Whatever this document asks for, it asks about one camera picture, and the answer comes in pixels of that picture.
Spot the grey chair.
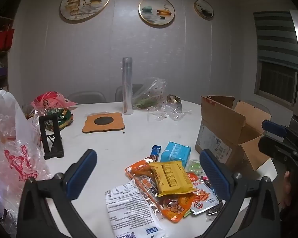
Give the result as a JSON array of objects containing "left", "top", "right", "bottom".
[
  {"left": 114, "top": 84, "right": 144, "bottom": 102},
  {"left": 68, "top": 91, "right": 107, "bottom": 104}
]

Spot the small blue snack bar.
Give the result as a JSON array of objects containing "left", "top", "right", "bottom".
[{"left": 149, "top": 145, "right": 162, "bottom": 161}]

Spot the clear plastic film roll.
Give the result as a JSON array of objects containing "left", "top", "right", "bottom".
[{"left": 122, "top": 57, "right": 134, "bottom": 115}]

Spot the white printed snack packet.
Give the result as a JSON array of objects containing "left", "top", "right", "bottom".
[{"left": 105, "top": 180, "right": 165, "bottom": 238}]

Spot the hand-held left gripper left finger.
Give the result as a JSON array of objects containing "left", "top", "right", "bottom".
[{"left": 16, "top": 149, "right": 98, "bottom": 238}]

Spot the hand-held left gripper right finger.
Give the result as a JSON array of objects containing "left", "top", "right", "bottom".
[{"left": 199, "top": 149, "right": 282, "bottom": 238}]

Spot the black phone stand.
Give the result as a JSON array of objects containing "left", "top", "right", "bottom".
[{"left": 39, "top": 115, "right": 64, "bottom": 159}]

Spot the medium round wall picture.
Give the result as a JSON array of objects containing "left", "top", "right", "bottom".
[{"left": 138, "top": 0, "right": 175, "bottom": 27}]

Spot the green snack bag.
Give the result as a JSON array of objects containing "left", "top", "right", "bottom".
[{"left": 43, "top": 108, "right": 74, "bottom": 131}]

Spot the window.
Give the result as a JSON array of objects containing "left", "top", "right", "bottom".
[{"left": 254, "top": 59, "right": 298, "bottom": 107}]

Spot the green jelly cup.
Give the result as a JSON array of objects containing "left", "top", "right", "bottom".
[{"left": 186, "top": 159, "right": 203, "bottom": 174}]

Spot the silver orange cartoon snack packet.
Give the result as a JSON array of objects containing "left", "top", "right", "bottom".
[{"left": 190, "top": 182, "right": 220, "bottom": 215}]

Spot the light blue tissue packet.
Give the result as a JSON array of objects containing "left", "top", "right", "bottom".
[{"left": 160, "top": 141, "right": 192, "bottom": 169}]

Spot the gold foil wrapper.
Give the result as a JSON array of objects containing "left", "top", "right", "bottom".
[{"left": 166, "top": 94, "right": 184, "bottom": 113}]

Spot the clear black sesame candy packet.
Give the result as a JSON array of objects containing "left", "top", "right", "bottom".
[{"left": 202, "top": 178, "right": 226, "bottom": 222}]

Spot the large round sailboat picture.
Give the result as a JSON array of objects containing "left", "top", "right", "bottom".
[{"left": 60, "top": 0, "right": 112, "bottom": 21}]

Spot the brown cardboard box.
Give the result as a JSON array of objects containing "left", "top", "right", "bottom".
[{"left": 195, "top": 95, "right": 272, "bottom": 171}]

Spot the clear dotted plastic bag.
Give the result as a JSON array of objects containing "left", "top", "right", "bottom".
[{"left": 133, "top": 78, "right": 167, "bottom": 109}]

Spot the wooden shelf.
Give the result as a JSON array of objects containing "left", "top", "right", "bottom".
[{"left": 0, "top": 0, "right": 24, "bottom": 92}]

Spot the yellow snack packet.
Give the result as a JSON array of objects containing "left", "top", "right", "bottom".
[{"left": 149, "top": 160, "right": 195, "bottom": 197}]

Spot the red box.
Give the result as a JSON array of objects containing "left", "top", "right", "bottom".
[{"left": 0, "top": 25, "right": 15, "bottom": 51}]

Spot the pink plastic bag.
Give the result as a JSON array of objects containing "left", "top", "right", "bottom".
[{"left": 30, "top": 91, "right": 78, "bottom": 112}]

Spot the red orange snack packet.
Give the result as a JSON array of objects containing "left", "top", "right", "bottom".
[{"left": 185, "top": 172, "right": 209, "bottom": 187}]

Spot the large orange snack packet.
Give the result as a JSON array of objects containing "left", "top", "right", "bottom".
[{"left": 125, "top": 157, "right": 196, "bottom": 224}]

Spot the small round wall picture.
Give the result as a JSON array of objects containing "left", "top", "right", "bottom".
[{"left": 194, "top": 0, "right": 214, "bottom": 20}]

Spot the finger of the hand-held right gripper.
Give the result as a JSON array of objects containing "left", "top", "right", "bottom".
[
  {"left": 258, "top": 135, "right": 292, "bottom": 163},
  {"left": 261, "top": 119, "right": 292, "bottom": 137}
]

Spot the crumpled clear plastic wrap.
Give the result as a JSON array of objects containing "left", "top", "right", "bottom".
[{"left": 148, "top": 104, "right": 192, "bottom": 122}]

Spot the wooden coaster mat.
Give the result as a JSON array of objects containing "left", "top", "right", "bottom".
[{"left": 82, "top": 112, "right": 126, "bottom": 134}]

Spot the striped window blind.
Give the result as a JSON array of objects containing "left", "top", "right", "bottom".
[{"left": 253, "top": 11, "right": 298, "bottom": 70}]

